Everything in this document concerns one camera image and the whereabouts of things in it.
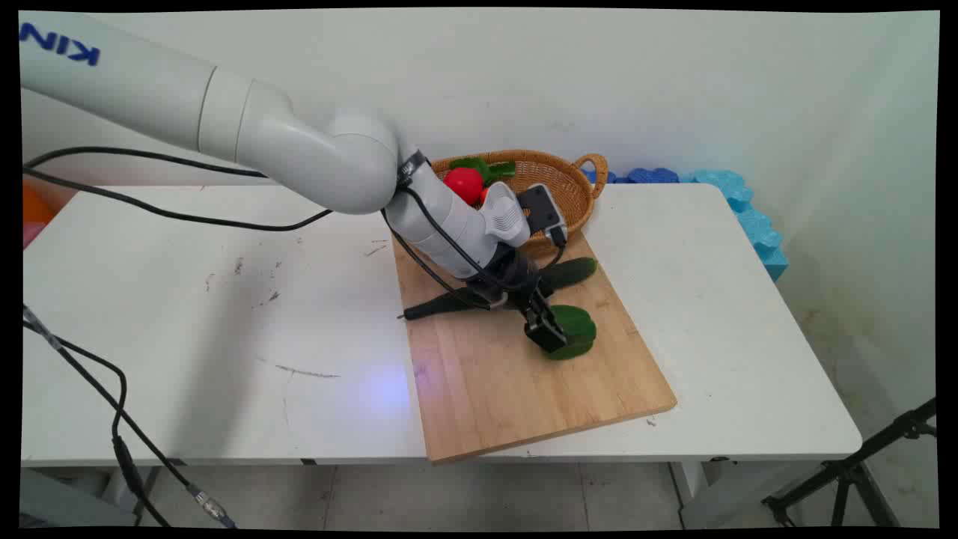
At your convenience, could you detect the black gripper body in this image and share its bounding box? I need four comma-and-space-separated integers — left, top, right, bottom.
466, 246, 543, 310

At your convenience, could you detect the green bell pepper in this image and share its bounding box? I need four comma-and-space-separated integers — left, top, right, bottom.
540, 304, 598, 362

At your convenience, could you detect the long dark green cucumber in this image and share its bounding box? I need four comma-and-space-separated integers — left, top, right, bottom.
397, 257, 598, 322

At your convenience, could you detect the bamboo cutting board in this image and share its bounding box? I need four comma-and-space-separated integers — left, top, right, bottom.
391, 228, 679, 465

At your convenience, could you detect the red tomato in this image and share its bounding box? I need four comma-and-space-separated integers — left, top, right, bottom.
443, 168, 485, 207

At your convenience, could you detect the dark blue foam mat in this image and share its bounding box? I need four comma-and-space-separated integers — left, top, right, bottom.
582, 166, 680, 186

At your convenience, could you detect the grey table leg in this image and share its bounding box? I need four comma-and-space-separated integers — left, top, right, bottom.
668, 458, 758, 529
19, 466, 162, 529

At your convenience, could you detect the light blue foam mat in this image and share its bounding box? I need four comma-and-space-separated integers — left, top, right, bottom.
678, 169, 790, 282

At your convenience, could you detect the black tripod stand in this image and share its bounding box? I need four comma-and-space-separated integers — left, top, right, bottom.
761, 397, 938, 529

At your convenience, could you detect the orange object behind table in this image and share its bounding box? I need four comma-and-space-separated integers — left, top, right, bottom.
22, 183, 58, 225

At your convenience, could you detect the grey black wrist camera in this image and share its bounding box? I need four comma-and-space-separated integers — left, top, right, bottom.
516, 183, 568, 249

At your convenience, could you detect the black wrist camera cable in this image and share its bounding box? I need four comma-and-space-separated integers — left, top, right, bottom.
380, 153, 568, 309

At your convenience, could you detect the woven wicker basket with handles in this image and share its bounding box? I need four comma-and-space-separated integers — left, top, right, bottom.
430, 150, 608, 260

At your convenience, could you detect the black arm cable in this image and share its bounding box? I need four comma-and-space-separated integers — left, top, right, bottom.
22, 147, 269, 179
22, 168, 335, 232

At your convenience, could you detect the black cable with metal connector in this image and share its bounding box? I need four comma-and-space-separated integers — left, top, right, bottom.
22, 318, 239, 529

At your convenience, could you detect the black cable with inline plug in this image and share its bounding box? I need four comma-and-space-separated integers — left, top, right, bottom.
22, 302, 171, 528

